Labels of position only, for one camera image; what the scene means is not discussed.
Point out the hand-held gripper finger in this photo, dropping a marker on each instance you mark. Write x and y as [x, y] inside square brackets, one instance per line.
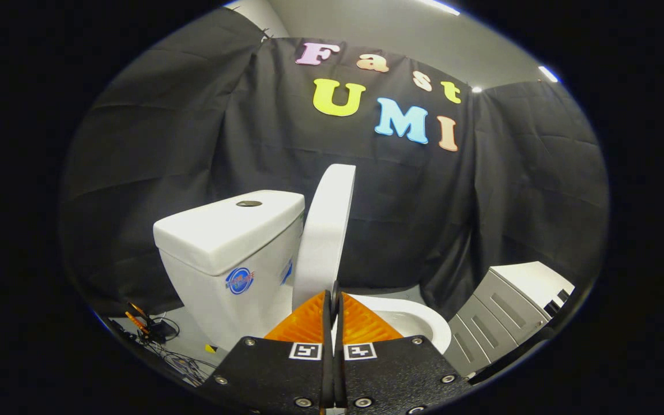
[326, 374]
[339, 374]

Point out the grey white cabinet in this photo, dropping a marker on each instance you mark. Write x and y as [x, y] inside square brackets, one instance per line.
[499, 311]

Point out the black orange device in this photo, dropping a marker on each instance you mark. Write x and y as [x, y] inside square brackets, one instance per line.
[147, 325]

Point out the black backdrop cloth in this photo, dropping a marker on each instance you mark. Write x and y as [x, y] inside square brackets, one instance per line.
[412, 202]

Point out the round metal flush button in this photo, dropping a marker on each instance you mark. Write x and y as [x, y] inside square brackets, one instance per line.
[249, 203]

